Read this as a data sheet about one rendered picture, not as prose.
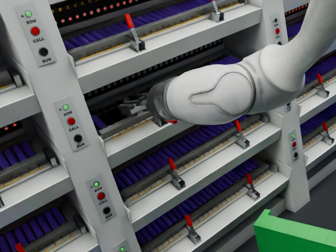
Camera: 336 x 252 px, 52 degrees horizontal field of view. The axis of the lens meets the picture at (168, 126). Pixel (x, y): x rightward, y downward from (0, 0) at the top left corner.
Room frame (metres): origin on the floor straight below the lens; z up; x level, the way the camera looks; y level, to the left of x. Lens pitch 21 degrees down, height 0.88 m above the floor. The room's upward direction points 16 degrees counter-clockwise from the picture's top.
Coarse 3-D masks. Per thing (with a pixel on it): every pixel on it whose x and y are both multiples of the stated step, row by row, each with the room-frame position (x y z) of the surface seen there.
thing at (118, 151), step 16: (240, 48) 1.16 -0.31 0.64; (176, 64) 1.09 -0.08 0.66; (144, 80) 1.04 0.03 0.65; (96, 96) 0.96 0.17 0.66; (144, 128) 0.86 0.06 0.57; (160, 128) 0.85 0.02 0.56; (176, 128) 0.88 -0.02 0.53; (112, 144) 0.81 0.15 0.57; (128, 144) 0.80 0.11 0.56; (144, 144) 0.83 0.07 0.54; (112, 160) 0.78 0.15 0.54
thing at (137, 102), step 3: (144, 96) 0.76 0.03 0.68; (123, 99) 0.84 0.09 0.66; (126, 99) 0.84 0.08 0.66; (138, 99) 0.78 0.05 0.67; (141, 99) 0.77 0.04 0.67; (123, 102) 0.83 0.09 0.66; (126, 102) 0.82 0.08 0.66; (129, 102) 0.81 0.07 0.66; (132, 102) 0.80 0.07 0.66; (135, 102) 0.79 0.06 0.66; (138, 102) 0.78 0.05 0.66; (138, 105) 0.79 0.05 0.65; (150, 111) 0.75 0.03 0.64
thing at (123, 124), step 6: (138, 114) 0.88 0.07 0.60; (144, 114) 0.88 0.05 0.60; (150, 114) 0.89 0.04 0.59; (120, 120) 0.86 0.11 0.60; (126, 120) 0.86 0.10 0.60; (132, 120) 0.86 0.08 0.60; (138, 120) 0.88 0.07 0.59; (150, 120) 0.87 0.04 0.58; (108, 126) 0.85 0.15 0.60; (114, 126) 0.84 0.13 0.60; (120, 126) 0.85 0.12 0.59; (126, 126) 0.86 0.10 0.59; (138, 126) 0.86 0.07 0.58; (102, 132) 0.83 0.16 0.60; (108, 132) 0.83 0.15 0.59; (114, 132) 0.84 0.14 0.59; (126, 132) 0.84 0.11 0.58; (114, 138) 0.82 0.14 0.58
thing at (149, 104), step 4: (156, 84) 0.73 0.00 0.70; (152, 88) 0.72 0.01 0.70; (148, 92) 0.73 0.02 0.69; (152, 92) 0.71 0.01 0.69; (148, 96) 0.72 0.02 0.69; (152, 96) 0.70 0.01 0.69; (144, 100) 0.75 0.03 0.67; (148, 100) 0.72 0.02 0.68; (152, 100) 0.70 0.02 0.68; (140, 104) 0.74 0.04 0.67; (144, 104) 0.73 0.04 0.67; (148, 104) 0.72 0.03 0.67; (152, 104) 0.70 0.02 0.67; (148, 108) 0.72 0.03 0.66; (152, 108) 0.71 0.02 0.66; (152, 112) 0.72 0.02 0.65; (156, 112) 0.70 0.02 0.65; (160, 116) 0.72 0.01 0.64
